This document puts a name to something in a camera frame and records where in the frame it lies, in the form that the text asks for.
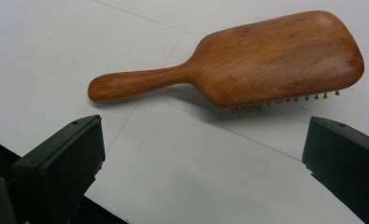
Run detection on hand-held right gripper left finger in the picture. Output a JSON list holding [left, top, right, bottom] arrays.
[[12, 114, 106, 224]]

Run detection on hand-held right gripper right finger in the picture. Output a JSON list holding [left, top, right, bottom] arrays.
[[302, 116, 369, 224]]

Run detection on wooden paddle hairbrush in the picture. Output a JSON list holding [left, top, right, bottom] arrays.
[[87, 9, 365, 114]]

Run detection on white paper table cover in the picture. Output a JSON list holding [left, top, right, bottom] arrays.
[[0, 0, 369, 224]]

